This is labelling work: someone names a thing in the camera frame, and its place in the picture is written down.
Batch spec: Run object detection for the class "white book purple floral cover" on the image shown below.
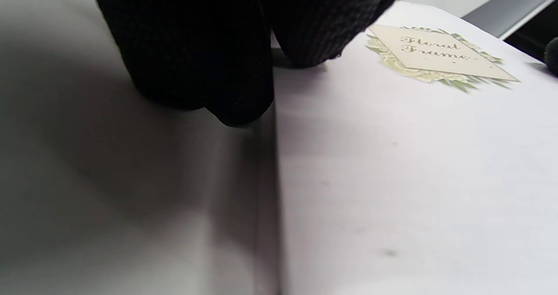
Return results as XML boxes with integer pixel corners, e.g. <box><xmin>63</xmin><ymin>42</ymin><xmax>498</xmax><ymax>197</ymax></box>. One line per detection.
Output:
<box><xmin>253</xmin><ymin>1</ymin><xmax>558</xmax><ymax>295</ymax></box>

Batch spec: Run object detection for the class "person's right hand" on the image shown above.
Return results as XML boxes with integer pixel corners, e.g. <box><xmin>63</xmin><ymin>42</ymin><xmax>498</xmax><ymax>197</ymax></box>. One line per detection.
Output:
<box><xmin>544</xmin><ymin>37</ymin><xmax>558</xmax><ymax>75</ymax></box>

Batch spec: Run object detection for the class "person's left hand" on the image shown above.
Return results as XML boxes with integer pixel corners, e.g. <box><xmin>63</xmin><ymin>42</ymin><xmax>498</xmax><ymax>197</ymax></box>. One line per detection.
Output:
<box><xmin>89</xmin><ymin>0</ymin><xmax>412</xmax><ymax>128</ymax></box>

